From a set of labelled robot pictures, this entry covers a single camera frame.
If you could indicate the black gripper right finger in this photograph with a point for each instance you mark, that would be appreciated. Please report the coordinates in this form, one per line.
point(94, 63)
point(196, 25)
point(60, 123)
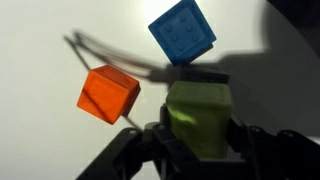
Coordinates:
point(286, 156)

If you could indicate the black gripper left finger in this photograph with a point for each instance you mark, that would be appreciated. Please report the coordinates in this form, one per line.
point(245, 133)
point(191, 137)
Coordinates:
point(133, 146)

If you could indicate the lime green block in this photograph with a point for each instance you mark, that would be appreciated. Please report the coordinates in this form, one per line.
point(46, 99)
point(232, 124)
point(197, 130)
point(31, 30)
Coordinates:
point(200, 120)

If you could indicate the orange block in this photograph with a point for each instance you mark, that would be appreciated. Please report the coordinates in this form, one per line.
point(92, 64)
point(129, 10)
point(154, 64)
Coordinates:
point(106, 95)

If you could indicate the blue block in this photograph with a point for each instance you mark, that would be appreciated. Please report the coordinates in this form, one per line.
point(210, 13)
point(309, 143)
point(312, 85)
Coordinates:
point(181, 31)

